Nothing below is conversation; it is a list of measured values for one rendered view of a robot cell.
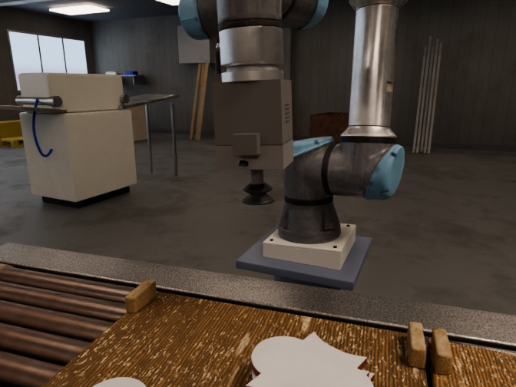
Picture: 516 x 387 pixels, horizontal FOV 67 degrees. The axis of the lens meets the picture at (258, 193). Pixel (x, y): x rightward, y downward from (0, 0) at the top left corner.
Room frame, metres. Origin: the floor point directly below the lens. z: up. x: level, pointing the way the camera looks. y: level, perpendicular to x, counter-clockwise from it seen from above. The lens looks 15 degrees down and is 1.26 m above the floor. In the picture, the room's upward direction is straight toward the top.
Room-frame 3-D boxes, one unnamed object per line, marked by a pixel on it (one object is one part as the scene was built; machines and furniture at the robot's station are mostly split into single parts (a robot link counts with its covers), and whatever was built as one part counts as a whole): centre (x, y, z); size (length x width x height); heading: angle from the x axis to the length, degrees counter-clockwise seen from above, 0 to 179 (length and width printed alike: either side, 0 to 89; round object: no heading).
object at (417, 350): (0.42, -0.20, 0.95); 0.06 x 0.02 x 0.03; 163
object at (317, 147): (0.90, -0.12, 1.08); 0.13 x 0.12 x 0.14; 56
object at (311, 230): (0.90, -0.12, 0.96); 0.15 x 0.15 x 0.10
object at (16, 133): (9.11, 5.30, 0.25); 1.37 x 0.94 x 0.50; 157
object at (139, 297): (0.53, 0.18, 0.95); 0.06 x 0.02 x 0.03; 163
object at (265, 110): (0.48, 0.01, 1.22); 0.10 x 0.09 x 0.16; 164
